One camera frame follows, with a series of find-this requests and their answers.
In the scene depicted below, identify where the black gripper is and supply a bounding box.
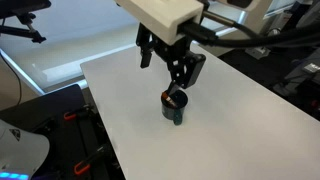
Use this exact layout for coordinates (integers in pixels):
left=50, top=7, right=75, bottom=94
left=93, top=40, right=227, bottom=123
left=136, top=23, right=206, bottom=95

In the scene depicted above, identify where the orange capped marker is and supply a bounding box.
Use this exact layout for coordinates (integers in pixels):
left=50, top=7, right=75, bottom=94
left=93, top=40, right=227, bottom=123
left=161, top=92, right=177, bottom=108

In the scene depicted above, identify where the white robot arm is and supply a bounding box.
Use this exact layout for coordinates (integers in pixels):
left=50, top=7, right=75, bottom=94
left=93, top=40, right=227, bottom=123
left=136, top=0, right=319, bottom=93

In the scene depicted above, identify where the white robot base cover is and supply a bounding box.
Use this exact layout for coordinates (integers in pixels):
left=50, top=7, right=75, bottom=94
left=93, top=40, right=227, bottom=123
left=0, top=120, right=50, bottom=180

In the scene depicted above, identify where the dark teal mug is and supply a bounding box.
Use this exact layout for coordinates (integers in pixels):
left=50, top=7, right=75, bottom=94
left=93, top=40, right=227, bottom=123
left=161, top=90, right=188, bottom=126

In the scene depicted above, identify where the white power strip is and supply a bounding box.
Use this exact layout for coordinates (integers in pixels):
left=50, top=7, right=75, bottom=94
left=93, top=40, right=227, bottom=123
left=245, top=46, right=270, bottom=59

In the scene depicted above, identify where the black perforated mounting board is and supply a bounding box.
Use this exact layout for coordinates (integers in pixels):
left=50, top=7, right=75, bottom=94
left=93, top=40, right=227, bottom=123
left=32, top=109, right=114, bottom=180

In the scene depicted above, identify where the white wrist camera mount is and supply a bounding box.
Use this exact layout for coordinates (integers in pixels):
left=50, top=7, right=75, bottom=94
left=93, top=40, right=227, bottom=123
left=114, top=0, right=204, bottom=45

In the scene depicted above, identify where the orange handled clamp far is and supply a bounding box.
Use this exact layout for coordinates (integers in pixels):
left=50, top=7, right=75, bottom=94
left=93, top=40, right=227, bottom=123
left=63, top=104, right=94, bottom=121

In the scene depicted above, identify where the orange handled clamp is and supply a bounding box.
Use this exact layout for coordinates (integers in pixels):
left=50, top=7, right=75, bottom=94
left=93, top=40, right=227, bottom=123
left=73, top=146, right=106, bottom=176
left=63, top=104, right=94, bottom=121

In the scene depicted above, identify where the orange handled clamp near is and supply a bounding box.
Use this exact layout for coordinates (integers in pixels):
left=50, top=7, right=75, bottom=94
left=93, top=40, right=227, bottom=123
left=73, top=146, right=106, bottom=176

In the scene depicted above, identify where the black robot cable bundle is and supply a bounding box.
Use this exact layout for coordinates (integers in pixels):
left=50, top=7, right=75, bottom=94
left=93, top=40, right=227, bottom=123
left=181, top=9, right=320, bottom=49

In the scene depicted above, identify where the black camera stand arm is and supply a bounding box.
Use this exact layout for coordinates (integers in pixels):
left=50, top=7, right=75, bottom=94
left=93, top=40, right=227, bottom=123
left=0, top=0, right=51, bottom=43

